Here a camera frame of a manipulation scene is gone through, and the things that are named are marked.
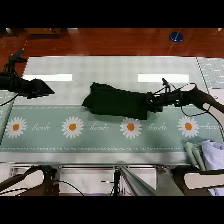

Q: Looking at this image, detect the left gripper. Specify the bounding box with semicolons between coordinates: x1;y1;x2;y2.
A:
25;78;56;100

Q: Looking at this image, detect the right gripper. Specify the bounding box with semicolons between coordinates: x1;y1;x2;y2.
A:
145;90;185;113

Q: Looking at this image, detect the black garment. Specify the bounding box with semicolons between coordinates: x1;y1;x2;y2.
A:
81;81;152;121

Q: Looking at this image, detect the pale green garment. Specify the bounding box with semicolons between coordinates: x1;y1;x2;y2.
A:
184;140;207;172

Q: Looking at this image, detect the lavender garment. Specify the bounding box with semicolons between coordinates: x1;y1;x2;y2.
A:
199;139;224;197

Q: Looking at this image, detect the black cable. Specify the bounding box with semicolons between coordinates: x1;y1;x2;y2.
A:
179;81;213;118
52;179;86;197
0;92;20;108

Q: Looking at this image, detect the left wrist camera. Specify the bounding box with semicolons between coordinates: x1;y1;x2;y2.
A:
3;48;29;77

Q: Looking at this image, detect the silver frame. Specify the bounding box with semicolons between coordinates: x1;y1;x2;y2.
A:
0;161;224;197

